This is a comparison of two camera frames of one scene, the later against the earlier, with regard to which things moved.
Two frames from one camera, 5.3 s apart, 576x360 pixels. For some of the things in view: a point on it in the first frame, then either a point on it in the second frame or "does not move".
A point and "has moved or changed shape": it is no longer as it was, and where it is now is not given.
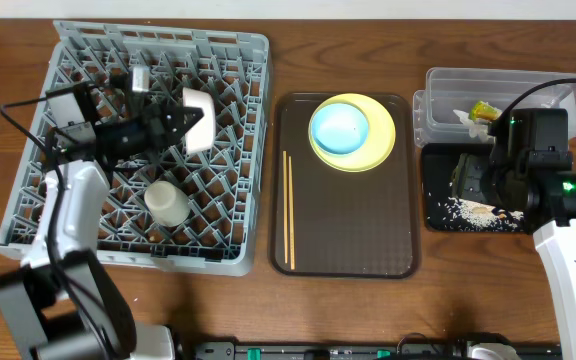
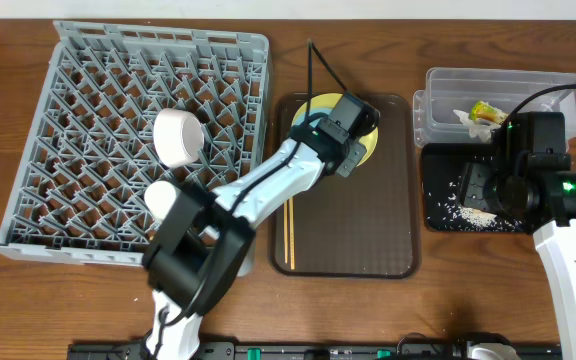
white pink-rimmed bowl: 204,136 has moved or changed shape
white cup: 169,205 does not move
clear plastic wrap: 477,128 does not move
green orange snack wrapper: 485,110 does not move
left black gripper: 153,126 -> 350,158
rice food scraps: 463,215 does not move
